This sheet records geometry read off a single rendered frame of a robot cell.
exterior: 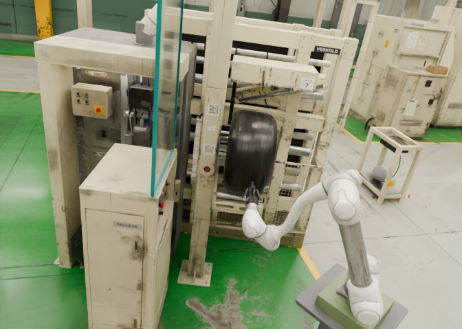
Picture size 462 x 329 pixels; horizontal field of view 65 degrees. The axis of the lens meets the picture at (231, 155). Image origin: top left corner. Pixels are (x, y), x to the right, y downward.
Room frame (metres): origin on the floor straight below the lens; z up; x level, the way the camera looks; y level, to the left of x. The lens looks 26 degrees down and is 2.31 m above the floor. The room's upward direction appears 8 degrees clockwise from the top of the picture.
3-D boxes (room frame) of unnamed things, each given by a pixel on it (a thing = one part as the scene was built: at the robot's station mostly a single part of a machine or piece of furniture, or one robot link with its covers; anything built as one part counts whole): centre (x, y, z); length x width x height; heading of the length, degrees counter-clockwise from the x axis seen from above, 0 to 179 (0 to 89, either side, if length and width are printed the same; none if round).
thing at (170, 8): (1.78, 0.37, 1.75); 0.55 x 0.02 x 0.95; 1
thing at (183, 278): (2.31, 0.16, 0.02); 0.27 x 0.27 x 0.04; 1
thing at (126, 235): (1.77, 0.53, 0.63); 0.56 x 0.41 x 1.27; 1
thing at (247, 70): (2.63, -0.22, 1.71); 0.61 x 0.25 x 0.15; 91
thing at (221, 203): (2.20, -0.10, 0.84); 0.36 x 0.09 x 0.06; 91
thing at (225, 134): (2.71, 0.13, 1.05); 0.20 x 0.15 x 0.30; 91
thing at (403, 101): (6.55, -3.04, 0.62); 0.91 x 0.58 x 1.25; 108
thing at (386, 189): (4.24, -1.99, 0.40); 0.60 x 0.35 x 0.80; 18
